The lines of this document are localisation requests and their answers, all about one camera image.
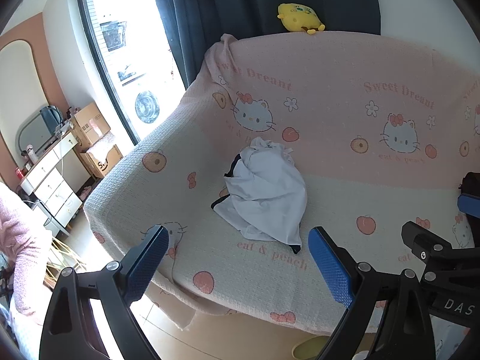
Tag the glass sliding door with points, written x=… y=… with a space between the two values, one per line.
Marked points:
x=123 y=93

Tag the yellow plush toy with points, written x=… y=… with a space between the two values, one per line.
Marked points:
x=296 y=17

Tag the person in pink clothing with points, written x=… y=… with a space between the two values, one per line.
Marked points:
x=18 y=240

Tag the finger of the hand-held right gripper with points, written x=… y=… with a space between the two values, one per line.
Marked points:
x=423 y=240
x=468 y=204

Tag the cardboard box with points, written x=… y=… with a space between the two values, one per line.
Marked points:
x=101 y=163
x=90 y=123

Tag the white washing machine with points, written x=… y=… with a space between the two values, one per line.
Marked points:
x=147 y=105

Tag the pink cartoon printed sofa blanket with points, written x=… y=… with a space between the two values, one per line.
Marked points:
x=337 y=120

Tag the white t-shirt with navy trim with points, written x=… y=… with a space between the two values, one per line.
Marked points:
x=262 y=195

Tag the yellow-green slipper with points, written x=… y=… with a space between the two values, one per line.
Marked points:
x=309 y=348

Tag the white drawer desk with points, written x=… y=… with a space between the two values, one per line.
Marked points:
x=48 y=187

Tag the red can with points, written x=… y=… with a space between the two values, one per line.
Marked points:
x=18 y=173

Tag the dark blue curtain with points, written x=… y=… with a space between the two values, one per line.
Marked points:
x=225 y=7

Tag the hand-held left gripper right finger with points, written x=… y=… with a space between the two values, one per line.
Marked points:
x=330 y=266

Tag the oval desk mirror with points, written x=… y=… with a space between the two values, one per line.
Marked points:
x=33 y=131

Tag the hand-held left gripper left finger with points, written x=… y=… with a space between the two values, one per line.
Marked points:
x=150 y=258

